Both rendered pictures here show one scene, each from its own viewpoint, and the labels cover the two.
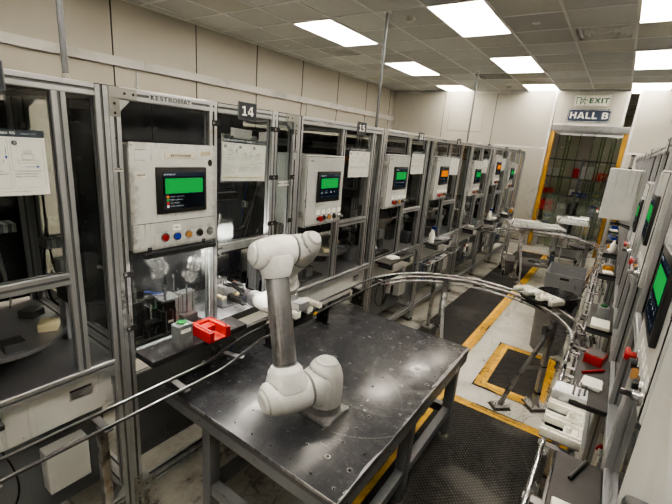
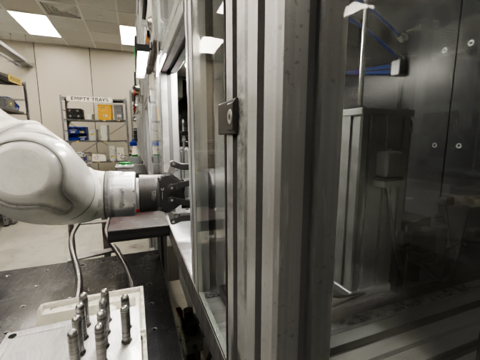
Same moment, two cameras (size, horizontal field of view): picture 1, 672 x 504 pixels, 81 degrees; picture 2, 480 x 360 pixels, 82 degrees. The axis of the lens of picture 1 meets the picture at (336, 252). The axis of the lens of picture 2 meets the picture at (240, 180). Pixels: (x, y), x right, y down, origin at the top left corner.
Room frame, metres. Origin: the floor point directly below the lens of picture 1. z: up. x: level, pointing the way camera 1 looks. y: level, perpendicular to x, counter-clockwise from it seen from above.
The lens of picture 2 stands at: (2.56, 0.12, 1.12)
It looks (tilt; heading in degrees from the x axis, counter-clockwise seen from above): 9 degrees down; 125
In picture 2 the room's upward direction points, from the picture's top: straight up
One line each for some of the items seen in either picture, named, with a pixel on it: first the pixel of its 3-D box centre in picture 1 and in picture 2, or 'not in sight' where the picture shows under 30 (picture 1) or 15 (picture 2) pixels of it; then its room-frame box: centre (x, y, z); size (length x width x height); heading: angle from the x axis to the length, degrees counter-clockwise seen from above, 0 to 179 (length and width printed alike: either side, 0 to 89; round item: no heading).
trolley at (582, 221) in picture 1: (568, 241); not in sight; (7.21, -4.27, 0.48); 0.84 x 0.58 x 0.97; 154
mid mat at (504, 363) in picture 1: (517, 371); not in sight; (3.26, -1.75, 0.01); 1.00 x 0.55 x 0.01; 146
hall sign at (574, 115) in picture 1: (588, 115); not in sight; (8.48, -4.81, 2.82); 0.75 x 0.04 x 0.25; 56
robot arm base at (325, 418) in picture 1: (326, 403); not in sight; (1.61, -0.01, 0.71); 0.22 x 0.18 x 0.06; 146
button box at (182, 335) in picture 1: (181, 333); (128, 180); (1.68, 0.69, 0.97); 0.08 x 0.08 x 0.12; 56
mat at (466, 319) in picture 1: (499, 285); not in sight; (5.72, -2.51, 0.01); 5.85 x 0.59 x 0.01; 146
